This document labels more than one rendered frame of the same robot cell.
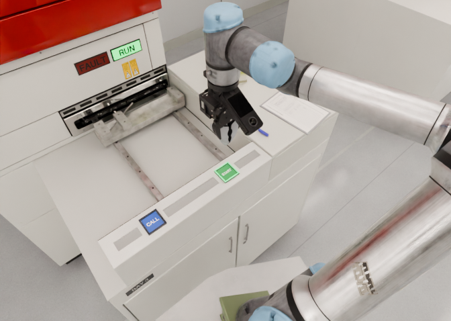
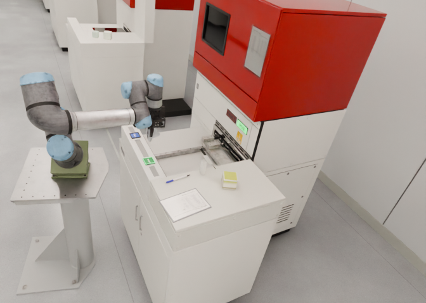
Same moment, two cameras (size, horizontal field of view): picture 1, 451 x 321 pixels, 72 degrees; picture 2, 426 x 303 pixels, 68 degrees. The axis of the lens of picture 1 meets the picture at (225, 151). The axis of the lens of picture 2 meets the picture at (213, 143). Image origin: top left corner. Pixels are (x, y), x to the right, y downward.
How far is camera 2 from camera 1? 1.71 m
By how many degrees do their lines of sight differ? 68
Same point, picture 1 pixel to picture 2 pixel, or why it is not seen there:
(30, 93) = (215, 102)
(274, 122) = (177, 190)
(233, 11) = (151, 77)
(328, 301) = not seen: hidden behind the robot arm
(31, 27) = (219, 79)
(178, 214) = (134, 142)
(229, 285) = (100, 169)
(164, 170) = (178, 162)
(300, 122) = (170, 201)
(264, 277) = (94, 180)
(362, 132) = not seen: outside the picture
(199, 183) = (147, 151)
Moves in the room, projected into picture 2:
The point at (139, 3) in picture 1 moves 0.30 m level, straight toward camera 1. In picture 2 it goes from (246, 108) to (193, 103)
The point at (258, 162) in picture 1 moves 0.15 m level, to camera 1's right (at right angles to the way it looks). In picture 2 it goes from (149, 174) to (137, 193)
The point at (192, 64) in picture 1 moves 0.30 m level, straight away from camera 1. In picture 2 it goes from (250, 169) to (302, 178)
